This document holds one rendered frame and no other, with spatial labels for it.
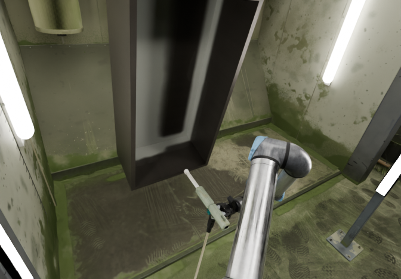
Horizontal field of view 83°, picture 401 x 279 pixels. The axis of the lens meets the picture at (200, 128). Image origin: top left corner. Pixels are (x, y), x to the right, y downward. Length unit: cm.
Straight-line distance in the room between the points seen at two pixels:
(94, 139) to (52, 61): 78
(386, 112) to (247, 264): 212
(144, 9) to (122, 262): 155
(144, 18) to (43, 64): 136
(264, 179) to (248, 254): 26
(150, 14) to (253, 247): 113
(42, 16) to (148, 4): 102
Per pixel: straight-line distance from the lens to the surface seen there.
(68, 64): 246
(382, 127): 268
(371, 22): 267
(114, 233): 195
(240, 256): 81
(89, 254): 190
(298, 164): 99
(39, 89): 241
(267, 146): 96
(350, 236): 221
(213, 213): 138
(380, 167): 339
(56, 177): 240
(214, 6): 148
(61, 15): 211
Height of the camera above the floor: 163
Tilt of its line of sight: 32 degrees down
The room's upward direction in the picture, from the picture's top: 6 degrees clockwise
